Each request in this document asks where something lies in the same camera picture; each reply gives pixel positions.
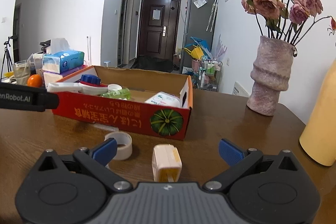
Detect black bag on floor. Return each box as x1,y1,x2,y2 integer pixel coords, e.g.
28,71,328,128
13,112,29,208
130,56,174,73

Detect blue tissue pack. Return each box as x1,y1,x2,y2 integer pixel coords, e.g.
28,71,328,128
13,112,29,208
42,50,84,74

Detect purple tissue pack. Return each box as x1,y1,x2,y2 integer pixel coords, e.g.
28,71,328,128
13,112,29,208
43,65,87,87

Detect red cardboard box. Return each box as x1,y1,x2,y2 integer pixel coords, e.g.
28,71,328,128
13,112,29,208
53,66,193,140

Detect cream square plug adapter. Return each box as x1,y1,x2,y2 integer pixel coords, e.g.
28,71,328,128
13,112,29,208
151,144,182,182

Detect clear plastic cup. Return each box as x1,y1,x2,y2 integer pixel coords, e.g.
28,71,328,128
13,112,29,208
13,54,33,85

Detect pink textured vase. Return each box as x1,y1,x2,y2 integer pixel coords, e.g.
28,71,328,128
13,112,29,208
247,36,297,117

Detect small white bottle cap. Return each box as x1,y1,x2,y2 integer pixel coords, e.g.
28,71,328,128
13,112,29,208
108,84,122,92

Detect metal trolley with bottles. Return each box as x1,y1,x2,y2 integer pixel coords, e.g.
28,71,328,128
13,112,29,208
193,59,223,92

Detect yellow rounded object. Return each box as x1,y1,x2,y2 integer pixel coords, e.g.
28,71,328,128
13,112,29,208
299,63,336,166

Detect grey refrigerator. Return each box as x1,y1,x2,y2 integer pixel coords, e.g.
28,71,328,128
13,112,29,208
179,0,215,74

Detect blue scalloped lid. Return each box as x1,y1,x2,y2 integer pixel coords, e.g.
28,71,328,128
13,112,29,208
80,75,101,86

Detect camera tripod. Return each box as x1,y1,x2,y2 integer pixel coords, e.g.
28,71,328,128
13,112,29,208
1,36,14,81

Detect green transparent spray bottle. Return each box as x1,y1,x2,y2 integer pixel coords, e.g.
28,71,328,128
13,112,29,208
101,88,131,100

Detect white brush red bristles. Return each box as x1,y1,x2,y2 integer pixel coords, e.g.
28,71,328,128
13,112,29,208
47,83,108,96

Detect white labelled bottle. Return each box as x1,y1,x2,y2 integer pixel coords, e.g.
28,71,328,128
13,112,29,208
145,92,181,108

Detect dark brown door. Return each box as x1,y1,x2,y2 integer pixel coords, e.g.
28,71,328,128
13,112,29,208
138,0,181,60

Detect orange fruit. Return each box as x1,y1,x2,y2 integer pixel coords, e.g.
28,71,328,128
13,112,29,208
27,75,43,88

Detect white tape roll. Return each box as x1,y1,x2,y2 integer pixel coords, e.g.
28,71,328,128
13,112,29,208
104,131,133,160

